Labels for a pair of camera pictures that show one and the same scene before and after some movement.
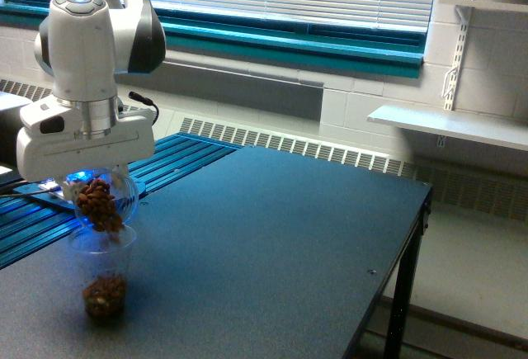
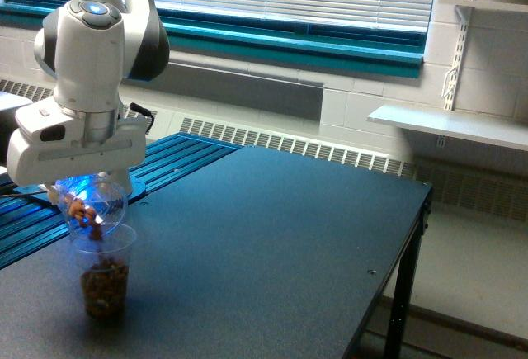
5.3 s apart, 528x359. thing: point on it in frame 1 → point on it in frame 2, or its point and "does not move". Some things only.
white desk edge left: (8, 101) does not move
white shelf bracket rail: (464, 12) does not move
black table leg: (398, 337) does not move
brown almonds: (97, 200) → (86, 216)
